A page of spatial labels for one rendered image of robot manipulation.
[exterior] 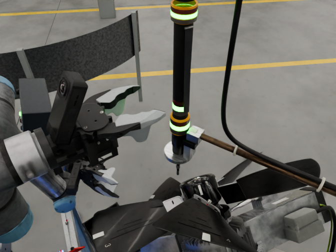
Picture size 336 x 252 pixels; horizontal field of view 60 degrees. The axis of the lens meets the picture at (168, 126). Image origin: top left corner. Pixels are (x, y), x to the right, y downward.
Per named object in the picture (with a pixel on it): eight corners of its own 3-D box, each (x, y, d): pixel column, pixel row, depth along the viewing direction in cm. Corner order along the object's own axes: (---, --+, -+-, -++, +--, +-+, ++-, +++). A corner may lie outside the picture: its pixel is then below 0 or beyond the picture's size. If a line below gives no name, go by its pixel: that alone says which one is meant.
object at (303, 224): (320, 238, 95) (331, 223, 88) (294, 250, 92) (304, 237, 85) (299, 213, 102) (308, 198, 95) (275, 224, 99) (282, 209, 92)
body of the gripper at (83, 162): (107, 160, 101) (81, 147, 105) (91, 176, 95) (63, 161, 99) (109, 174, 106) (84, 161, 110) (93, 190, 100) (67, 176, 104)
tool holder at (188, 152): (205, 152, 72) (209, 124, 65) (191, 172, 67) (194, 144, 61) (173, 138, 75) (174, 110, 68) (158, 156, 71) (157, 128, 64)
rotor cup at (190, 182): (218, 205, 102) (207, 170, 103) (239, 211, 88) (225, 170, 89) (181, 221, 98) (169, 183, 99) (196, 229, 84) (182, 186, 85)
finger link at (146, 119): (165, 131, 55) (116, 138, 54) (165, 107, 51) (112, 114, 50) (168, 142, 53) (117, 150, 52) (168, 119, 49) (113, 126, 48)
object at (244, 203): (223, 216, 97) (286, 182, 116) (228, 217, 95) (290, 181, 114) (221, 210, 97) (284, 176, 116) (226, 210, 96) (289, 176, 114)
